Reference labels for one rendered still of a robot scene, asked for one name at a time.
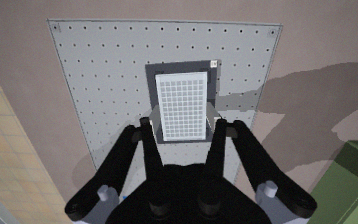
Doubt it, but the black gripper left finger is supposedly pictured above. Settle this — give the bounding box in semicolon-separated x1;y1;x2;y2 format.
64;105;172;224

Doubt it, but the white well plate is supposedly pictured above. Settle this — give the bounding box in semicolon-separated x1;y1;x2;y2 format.
155;72;207;141

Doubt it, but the dark grey rectangular frame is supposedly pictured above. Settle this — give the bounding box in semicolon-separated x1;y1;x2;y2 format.
145;60;217;144

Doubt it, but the grey perforated base plate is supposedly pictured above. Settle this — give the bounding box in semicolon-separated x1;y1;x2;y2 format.
46;19;283;172

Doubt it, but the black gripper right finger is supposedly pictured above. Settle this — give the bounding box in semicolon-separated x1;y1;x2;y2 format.
197;102;317;224

